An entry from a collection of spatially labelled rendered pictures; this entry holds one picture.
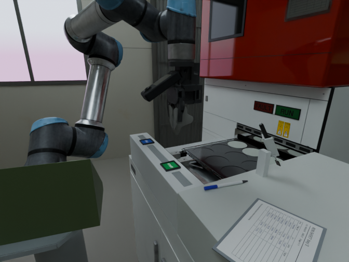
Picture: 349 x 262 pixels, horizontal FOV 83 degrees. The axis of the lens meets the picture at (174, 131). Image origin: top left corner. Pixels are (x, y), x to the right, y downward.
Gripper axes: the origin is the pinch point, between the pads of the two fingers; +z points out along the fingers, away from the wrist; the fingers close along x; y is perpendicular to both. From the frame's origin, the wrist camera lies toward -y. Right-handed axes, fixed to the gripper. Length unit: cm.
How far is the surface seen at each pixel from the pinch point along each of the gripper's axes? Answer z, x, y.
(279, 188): 14.2, -21.1, 22.8
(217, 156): 20.8, 14.6, 29.5
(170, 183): 14.7, -4.6, -3.5
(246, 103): 1, 29, 58
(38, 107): 30, 239, -72
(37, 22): -66, 234, -55
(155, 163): 14.7, 9.4, -3.1
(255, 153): 21, 9, 48
